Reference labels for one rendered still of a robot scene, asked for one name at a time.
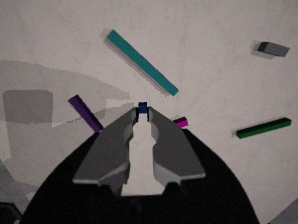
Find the purple rod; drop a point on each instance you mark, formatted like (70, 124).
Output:
(85, 112)

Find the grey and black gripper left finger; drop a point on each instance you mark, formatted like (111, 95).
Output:
(101, 160)

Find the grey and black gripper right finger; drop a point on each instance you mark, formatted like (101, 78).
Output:
(179, 156)

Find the magenta rod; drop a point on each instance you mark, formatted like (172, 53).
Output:
(182, 122)

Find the small blue cube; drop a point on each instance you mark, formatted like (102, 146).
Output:
(142, 107)

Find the turquoise rod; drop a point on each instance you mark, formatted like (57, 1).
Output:
(125, 47)

